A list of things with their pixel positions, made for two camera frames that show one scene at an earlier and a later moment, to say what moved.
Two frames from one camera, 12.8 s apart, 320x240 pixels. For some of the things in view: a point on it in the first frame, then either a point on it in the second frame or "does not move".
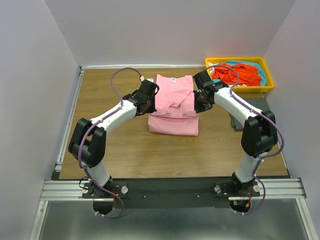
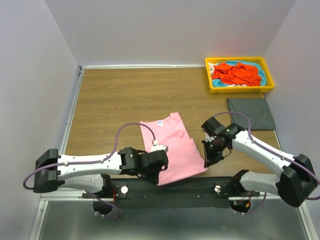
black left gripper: [153, 108] to [154, 178]
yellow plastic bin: [267, 87] does not move
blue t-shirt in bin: [258, 66] does not move
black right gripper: [198, 108] to [209, 158]
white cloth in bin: [211, 69] does not move
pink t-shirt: [175, 113] to [184, 160]
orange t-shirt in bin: [246, 75] does not move
